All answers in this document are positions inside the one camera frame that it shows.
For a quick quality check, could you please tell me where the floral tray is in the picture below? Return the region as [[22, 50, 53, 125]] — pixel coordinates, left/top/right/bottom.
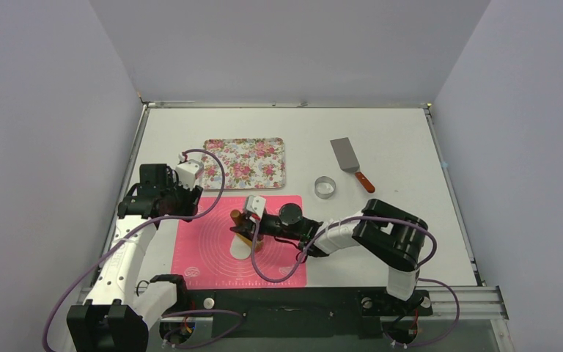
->
[[199, 137, 287, 190]]

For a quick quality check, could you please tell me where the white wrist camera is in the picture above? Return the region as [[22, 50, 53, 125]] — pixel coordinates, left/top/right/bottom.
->
[[243, 195, 266, 221], [174, 160, 204, 190]]

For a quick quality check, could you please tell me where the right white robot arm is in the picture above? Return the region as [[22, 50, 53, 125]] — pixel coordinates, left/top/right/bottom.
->
[[230, 196, 436, 313]]

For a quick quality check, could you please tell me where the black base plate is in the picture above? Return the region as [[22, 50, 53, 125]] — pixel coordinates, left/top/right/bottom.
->
[[164, 287, 433, 338]]

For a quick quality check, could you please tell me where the metal spatula wooden handle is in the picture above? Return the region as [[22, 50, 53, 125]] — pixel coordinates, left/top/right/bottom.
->
[[330, 137, 375, 194]]

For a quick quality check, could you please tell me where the wooden dough roller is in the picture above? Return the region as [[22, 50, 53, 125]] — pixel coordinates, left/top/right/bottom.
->
[[229, 209, 264, 252]]

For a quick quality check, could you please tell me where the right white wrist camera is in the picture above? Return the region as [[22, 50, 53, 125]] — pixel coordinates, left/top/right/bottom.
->
[[243, 195, 266, 221]]

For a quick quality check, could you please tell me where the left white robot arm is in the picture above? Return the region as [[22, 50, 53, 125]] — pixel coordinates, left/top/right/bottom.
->
[[66, 161, 203, 351]]

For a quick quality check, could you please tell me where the pink silicone baking mat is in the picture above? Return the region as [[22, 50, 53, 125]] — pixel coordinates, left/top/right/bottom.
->
[[171, 195, 307, 290]]

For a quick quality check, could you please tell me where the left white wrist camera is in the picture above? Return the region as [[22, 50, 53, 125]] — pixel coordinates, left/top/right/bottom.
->
[[174, 160, 204, 190]]

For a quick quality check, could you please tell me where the metal ring cutter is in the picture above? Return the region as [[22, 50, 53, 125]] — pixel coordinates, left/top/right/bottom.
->
[[314, 176, 336, 199]]

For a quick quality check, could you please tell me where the aluminium front rail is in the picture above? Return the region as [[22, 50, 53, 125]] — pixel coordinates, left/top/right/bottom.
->
[[84, 282, 507, 325]]

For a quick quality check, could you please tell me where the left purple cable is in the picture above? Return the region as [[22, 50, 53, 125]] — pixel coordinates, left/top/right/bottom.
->
[[42, 148, 227, 352]]

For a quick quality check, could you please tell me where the white dough piece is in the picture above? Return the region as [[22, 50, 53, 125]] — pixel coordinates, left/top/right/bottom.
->
[[229, 234, 252, 261]]

